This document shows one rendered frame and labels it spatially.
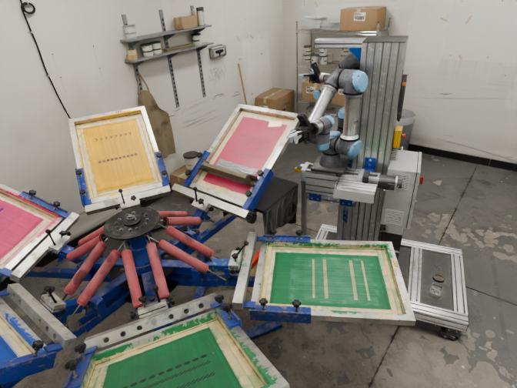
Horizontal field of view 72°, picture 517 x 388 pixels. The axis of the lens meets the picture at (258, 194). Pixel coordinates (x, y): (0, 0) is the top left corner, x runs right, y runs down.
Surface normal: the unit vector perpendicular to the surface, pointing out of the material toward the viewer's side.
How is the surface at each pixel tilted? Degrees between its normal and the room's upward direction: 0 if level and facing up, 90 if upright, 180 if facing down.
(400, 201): 90
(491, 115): 90
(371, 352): 0
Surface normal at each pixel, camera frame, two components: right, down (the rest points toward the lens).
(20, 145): 0.80, 0.27
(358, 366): -0.06, -0.85
